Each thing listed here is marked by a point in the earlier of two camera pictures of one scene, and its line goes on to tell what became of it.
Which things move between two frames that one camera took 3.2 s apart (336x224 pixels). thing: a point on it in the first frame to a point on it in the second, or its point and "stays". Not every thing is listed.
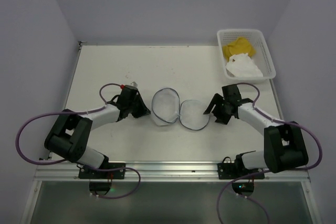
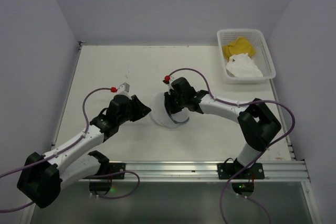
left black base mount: x=101 y=189 stays
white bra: x=241 y=65 stays
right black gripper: x=222 y=107 to x=170 y=102
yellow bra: x=241 y=45 stays
